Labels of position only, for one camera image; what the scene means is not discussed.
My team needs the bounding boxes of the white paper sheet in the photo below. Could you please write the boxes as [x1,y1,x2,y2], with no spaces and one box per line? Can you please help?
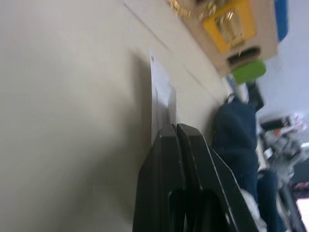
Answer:
[147,47,178,148]

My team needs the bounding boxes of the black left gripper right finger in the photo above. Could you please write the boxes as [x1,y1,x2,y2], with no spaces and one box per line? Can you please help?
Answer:
[176,123,259,232]

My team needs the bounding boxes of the blue panel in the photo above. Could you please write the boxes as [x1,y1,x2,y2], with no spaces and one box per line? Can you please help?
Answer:
[274,0,290,42]

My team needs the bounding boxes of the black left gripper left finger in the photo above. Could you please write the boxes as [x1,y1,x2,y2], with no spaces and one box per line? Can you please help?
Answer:
[132,123,187,232]

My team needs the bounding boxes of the cardboard box with yellow panel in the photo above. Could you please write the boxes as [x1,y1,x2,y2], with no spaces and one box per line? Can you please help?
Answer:
[166,0,279,78]

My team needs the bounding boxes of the green plastic object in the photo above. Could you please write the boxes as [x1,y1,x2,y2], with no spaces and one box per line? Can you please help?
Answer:
[231,60,267,84]

